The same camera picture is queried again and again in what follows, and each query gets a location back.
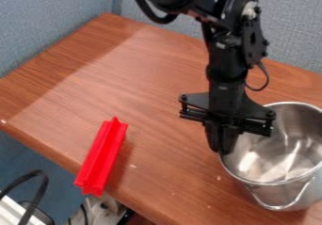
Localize red plastic block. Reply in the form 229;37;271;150
74;117;128;197

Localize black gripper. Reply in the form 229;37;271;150
179;79;275;154

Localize black white striped object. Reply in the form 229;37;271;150
0;169;54;225

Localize white device under table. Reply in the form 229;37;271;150
64;193;127;225

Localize metal pot with handle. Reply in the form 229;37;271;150
220;102;322;211

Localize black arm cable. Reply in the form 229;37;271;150
244;61;269;92

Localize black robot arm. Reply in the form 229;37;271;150
135;0;275;154

